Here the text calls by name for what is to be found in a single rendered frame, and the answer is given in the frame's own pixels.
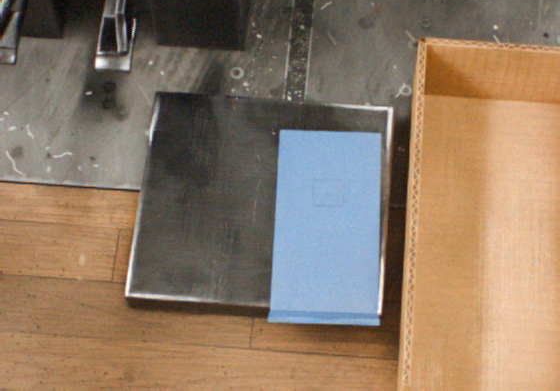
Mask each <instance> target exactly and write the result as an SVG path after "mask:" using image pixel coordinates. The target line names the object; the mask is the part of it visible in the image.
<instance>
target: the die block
mask: <svg viewBox="0 0 560 391"><path fill-rule="evenodd" d="M148 1H149V6H151V11H152V18H153V23H154V29H155V35H156V40H157V45H161V46H177V47H193V48H209V49H225V50H241V51H243V50H244V49H245V42H246V33H247V25H248V15H249V7H250V0H148ZM1 2H2V0H0V7H1ZM69 3H70V0H29V1H28V6H27V12H26V16H25V22H24V27H23V32H22V33H21V37H34V38H50V39H63V36H64V31H65V25H66V19H67V14H68V8H69Z"/></svg>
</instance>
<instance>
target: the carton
mask: <svg viewBox="0 0 560 391"><path fill-rule="evenodd" d="M397 391H560V47H555V46H539V45H523V44H506V43H490V42H474V41H458V40H443V39H427V38H419V44H418V53H417V61H416V69H415V77H414V85H413V97H412V117H411V137H410V159H409V179H407V199H406V219H405V240H404V261H403V281H402V302H401V322H400V342H399V363H398V384H397Z"/></svg>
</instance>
